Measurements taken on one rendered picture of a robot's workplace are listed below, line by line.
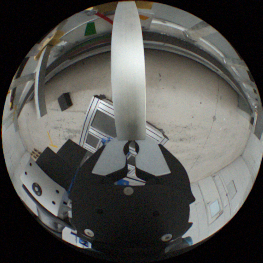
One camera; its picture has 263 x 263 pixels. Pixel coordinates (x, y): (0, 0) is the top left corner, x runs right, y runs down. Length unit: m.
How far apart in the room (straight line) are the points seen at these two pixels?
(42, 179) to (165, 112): 1.09
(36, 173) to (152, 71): 1.06
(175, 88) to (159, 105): 0.29
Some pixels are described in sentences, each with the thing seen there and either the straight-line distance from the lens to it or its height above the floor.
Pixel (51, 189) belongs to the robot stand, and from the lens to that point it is 0.23.
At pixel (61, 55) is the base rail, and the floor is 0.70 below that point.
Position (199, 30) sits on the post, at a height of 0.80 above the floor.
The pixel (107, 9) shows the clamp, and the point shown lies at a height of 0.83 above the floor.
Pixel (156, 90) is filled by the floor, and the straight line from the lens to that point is 0.97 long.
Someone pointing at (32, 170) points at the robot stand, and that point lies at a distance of 0.26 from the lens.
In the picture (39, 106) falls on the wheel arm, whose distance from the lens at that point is 0.27.
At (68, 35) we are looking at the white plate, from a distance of 0.33.
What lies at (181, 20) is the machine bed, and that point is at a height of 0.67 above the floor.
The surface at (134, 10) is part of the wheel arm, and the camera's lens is 0.16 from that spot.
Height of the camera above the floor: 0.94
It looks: 62 degrees down
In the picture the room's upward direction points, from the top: 178 degrees counter-clockwise
